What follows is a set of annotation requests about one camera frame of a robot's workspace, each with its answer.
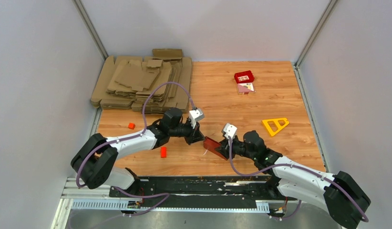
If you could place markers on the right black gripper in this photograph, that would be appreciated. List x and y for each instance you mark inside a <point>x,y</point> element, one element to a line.
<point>225,148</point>

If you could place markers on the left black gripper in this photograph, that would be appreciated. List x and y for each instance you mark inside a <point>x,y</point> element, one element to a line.
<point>195,135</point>

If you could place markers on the red paper box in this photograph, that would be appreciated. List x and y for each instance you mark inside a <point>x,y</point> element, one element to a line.
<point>213,146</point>

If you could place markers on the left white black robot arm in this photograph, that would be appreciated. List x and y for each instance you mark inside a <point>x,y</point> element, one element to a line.
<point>95,161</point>

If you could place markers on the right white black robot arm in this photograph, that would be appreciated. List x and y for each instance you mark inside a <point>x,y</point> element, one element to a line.
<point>337,194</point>

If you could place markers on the clear card box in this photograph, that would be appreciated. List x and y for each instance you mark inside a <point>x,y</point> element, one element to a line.
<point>245,88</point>

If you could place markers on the small red block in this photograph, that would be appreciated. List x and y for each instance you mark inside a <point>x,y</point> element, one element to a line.
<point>163,152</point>

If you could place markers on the yellow triangular plastic piece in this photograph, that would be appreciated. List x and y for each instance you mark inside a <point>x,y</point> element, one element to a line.
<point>274,126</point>

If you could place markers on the small orange cube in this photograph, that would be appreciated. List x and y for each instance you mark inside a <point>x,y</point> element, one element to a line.
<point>131,126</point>

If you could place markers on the red toy brick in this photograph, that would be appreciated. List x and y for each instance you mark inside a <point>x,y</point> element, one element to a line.
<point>244,77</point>

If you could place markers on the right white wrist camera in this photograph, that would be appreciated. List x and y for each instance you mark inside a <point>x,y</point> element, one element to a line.
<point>229,131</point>

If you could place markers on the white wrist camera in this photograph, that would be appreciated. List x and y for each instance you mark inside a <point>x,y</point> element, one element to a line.
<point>195,116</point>
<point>229,131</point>

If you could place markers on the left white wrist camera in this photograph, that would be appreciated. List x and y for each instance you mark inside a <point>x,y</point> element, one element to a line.
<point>195,116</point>

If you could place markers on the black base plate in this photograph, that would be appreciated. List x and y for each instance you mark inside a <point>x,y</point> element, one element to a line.
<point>255,187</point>

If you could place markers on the aluminium frame rail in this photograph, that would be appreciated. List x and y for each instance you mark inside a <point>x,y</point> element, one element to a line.
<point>107,208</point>

